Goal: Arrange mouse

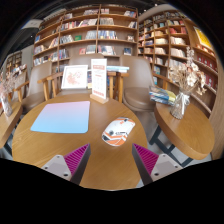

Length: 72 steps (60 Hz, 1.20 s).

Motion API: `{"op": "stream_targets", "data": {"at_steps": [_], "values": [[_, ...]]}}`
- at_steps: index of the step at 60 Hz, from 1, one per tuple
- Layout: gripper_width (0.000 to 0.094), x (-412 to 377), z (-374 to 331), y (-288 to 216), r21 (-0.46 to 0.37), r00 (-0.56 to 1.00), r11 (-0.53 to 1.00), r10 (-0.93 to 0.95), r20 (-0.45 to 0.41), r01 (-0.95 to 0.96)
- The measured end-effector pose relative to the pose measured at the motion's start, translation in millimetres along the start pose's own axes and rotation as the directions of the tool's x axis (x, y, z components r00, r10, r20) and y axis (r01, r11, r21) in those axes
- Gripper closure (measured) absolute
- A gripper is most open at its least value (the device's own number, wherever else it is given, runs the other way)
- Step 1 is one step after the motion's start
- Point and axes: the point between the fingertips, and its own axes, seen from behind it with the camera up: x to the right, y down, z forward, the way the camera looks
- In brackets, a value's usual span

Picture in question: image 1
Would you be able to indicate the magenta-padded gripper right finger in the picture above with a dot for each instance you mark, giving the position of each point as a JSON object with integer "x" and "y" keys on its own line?
{"x": 145, "y": 158}

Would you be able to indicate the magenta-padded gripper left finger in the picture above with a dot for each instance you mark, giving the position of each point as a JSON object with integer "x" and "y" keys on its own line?
{"x": 77, "y": 158}

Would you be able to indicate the white and orange computer mouse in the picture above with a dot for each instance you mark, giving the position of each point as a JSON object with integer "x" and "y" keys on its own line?
{"x": 118, "y": 131}

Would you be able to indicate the pink-blue gradient mouse pad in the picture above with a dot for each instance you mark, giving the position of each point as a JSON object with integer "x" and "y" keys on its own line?
{"x": 61, "y": 116}

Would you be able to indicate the round wooden side table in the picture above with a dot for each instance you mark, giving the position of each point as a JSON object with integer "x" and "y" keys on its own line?
{"x": 190, "y": 133}
{"x": 8, "y": 123}

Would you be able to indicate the stack of colourful books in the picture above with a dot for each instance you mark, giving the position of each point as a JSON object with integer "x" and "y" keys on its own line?
{"x": 162, "y": 95}

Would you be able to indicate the brown upholstered wooden armchair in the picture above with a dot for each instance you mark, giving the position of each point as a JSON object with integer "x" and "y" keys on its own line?
{"x": 36, "y": 86}
{"x": 80, "y": 59}
{"x": 137, "y": 83}

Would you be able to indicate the white framed floral picture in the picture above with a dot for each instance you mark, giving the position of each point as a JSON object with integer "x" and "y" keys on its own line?
{"x": 74, "y": 76}

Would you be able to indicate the white sign in wooden stand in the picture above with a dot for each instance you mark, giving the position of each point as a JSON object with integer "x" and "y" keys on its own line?
{"x": 99, "y": 78}

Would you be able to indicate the light blue books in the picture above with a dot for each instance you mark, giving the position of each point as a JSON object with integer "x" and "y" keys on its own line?
{"x": 118, "y": 69}

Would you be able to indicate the small distant wooden bookshelf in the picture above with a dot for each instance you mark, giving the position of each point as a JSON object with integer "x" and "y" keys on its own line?
{"x": 14, "y": 61}

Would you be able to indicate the curved wooden bookshelf unit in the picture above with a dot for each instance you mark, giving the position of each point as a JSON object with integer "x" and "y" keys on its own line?
{"x": 173, "y": 40}

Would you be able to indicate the large wooden bookshelf unit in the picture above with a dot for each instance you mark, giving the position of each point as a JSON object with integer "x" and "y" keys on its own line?
{"x": 90, "y": 33}

